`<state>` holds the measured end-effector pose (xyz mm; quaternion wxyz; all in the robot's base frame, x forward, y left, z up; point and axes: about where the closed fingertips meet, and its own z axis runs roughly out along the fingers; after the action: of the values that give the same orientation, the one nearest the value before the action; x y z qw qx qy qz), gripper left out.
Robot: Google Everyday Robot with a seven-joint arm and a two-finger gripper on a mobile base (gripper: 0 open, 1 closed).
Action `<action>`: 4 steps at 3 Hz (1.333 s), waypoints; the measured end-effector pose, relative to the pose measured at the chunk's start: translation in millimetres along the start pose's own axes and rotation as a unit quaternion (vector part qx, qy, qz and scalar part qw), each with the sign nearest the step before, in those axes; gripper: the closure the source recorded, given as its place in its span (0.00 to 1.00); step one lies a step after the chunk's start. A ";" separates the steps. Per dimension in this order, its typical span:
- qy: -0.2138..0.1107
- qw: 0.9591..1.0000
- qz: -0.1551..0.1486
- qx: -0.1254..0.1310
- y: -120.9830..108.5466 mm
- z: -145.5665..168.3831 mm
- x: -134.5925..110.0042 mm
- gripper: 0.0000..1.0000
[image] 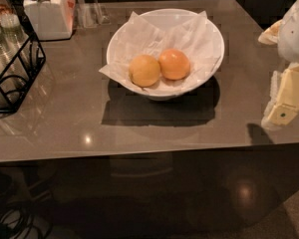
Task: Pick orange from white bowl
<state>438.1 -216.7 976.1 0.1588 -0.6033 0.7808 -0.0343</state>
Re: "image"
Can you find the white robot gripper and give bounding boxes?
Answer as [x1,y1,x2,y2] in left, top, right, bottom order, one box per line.
[258,0,299,130]

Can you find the white ceramic bowl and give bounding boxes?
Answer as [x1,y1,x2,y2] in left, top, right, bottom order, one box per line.
[106,8,225,102]

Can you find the clear acrylic stand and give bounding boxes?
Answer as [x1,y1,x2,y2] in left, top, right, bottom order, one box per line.
[76,0,110,29]

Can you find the left yellow-orange fruit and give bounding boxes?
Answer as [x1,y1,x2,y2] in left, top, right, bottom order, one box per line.
[129,55,160,88]

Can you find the white lidded jar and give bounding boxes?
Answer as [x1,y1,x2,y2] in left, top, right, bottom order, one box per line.
[23,0,76,41]

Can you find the black cables on floor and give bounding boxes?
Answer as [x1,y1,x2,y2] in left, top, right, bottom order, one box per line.
[0,199,54,239]

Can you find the orange fruit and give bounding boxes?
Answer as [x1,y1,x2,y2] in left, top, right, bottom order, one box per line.
[158,49,190,81]

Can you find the black wire rack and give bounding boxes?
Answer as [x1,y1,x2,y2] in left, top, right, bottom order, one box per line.
[0,0,46,114]

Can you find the white paper liner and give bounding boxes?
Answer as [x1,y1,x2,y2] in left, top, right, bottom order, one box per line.
[99,10,222,93]

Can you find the clear plastic cup stack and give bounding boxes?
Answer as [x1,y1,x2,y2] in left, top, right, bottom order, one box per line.
[0,13,30,69]

